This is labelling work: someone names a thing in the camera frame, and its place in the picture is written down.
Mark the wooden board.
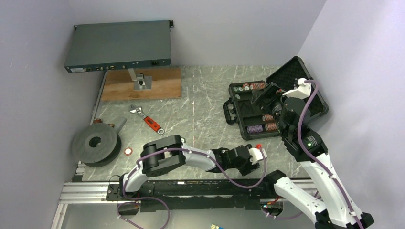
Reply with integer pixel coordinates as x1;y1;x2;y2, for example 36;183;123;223
101;67;181;102

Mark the small red white chip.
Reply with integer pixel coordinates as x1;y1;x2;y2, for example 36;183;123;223
124;147;133;156

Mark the metal stand bracket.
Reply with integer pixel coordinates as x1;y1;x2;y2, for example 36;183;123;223
128;69;152;91

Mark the orange chip stack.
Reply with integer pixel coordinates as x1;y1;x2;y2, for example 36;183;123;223
262;114;275;122
265;122;278;131

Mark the black poker case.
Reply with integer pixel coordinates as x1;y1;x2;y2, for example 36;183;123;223
223;56;312;141

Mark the grey filament spool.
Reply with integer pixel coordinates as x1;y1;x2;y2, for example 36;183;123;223
71;123;122;167

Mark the red handled adjustable wrench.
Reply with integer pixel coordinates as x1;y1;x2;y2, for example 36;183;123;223
129;104;165;135

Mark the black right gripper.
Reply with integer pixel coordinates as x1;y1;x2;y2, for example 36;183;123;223
252;82;290;137

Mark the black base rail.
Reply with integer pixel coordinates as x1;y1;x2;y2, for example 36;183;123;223
106;179;279;212

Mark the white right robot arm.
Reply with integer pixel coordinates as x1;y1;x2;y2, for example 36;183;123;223
252;80;374;229

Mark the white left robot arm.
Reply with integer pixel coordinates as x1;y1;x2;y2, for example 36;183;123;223
118;135;267;200

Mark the grey cylinder part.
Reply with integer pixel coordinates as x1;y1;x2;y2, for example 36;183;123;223
113;117;127;133

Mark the purple chip stack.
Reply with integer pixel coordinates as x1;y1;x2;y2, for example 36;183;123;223
246;125;263;134

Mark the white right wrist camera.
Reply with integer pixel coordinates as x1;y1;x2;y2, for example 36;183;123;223
282;78;312;100

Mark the mixed red chip stack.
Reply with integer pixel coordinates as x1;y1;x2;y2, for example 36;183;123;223
242;82;266;91

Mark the grey rack server unit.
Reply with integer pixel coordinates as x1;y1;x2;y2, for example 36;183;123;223
64;20;174;73

